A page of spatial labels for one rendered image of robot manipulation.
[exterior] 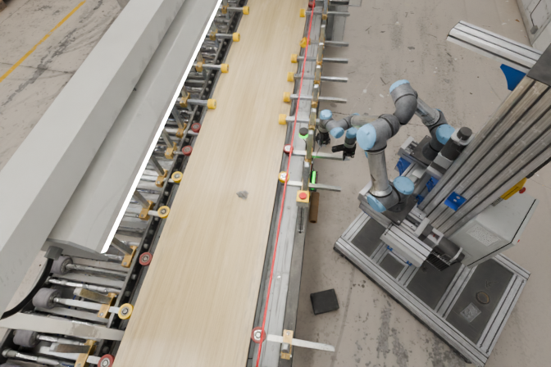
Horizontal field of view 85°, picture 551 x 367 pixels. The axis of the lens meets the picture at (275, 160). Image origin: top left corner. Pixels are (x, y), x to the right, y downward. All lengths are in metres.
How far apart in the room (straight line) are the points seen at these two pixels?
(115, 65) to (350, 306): 2.58
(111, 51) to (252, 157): 1.76
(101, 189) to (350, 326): 2.50
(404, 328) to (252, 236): 1.51
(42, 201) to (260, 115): 2.18
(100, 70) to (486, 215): 1.84
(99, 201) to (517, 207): 1.96
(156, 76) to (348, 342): 2.51
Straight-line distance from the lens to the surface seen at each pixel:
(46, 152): 0.51
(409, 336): 2.94
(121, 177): 0.57
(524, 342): 3.30
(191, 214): 2.15
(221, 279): 1.96
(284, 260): 2.24
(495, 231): 1.96
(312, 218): 2.93
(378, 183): 1.71
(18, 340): 2.48
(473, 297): 2.95
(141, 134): 0.60
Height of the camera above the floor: 2.78
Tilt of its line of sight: 57 degrees down
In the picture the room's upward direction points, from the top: 5 degrees counter-clockwise
